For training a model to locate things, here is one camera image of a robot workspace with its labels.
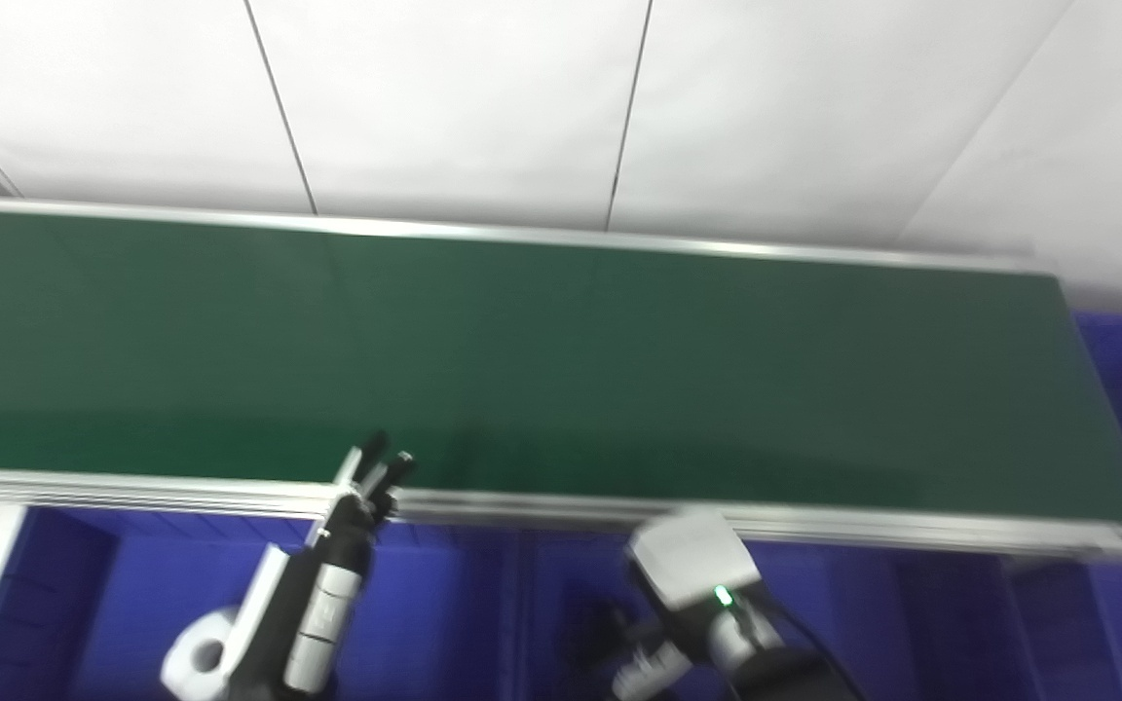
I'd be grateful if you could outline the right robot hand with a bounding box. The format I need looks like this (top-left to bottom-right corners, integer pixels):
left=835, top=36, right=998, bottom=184
left=612, top=508, right=784, bottom=700

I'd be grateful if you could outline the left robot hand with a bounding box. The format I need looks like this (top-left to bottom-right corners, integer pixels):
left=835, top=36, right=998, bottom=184
left=220, top=432, right=417, bottom=701

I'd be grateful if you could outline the white cylindrical part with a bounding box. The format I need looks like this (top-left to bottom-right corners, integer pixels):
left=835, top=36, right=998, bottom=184
left=160, top=606, right=246, bottom=700

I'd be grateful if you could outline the green conveyor belt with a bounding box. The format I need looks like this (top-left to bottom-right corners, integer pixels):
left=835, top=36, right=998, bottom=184
left=0, top=195, right=1122, bottom=564
left=0, top=208, right=1122, bottom=527

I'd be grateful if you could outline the black bracket part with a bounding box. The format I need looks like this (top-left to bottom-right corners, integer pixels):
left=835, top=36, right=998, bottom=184
left=573, top=598, right=642, bottom=675

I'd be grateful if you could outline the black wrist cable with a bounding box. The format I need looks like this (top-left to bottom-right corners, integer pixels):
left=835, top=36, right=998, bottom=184
left=748, top=594, right=849, bottom=687

